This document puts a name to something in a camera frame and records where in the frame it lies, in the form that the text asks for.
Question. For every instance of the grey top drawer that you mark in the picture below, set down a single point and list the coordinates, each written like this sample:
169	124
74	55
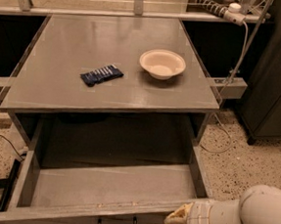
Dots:
74	174

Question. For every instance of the white power strip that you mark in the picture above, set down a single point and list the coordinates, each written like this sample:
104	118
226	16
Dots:
230	13

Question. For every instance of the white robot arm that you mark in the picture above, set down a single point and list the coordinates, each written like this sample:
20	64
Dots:
260	204

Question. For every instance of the grey cabinet desk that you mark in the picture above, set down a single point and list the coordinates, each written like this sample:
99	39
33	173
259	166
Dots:
109	86

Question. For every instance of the dark blue snack packet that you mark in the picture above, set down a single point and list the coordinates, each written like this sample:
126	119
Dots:
98	76

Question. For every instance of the grey metal bracket box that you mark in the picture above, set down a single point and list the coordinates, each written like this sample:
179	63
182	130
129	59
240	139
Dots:
232	89

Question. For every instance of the dark grey side cabinet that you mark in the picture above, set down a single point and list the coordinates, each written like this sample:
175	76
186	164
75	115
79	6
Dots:
260	107

